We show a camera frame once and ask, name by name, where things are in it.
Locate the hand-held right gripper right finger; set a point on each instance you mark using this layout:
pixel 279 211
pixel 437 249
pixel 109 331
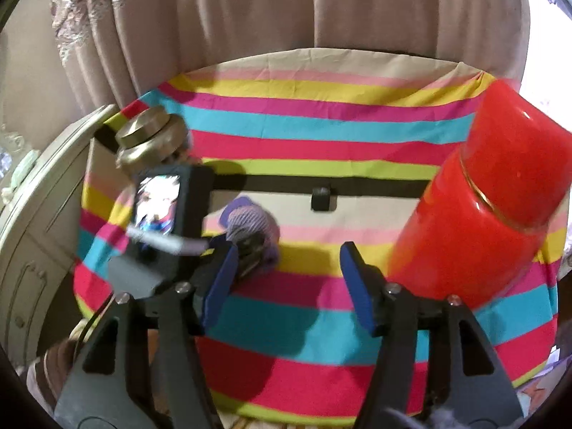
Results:
pixel 357 286

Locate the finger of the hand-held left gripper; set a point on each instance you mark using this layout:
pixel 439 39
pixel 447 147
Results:
pixel 250 254

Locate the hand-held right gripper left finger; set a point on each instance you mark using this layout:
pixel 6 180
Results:
pixel 219 277

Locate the purple striped sock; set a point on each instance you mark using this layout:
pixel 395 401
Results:
pixel 250 223

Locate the glass jar with gold lid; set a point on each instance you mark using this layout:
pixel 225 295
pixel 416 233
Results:
pixel 147 134

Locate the small black clip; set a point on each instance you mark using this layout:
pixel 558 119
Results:
pixel 321 199

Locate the colourful striped tablecloth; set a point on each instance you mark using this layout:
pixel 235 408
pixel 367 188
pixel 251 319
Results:
pixel 313 152

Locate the red thermos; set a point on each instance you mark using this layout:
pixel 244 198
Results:
pixel 469 214

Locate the white ornate cabinet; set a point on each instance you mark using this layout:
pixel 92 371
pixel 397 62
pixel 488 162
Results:
pixel 35 232

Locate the beige curtain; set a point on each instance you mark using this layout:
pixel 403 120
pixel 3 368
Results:
pixel 268 9

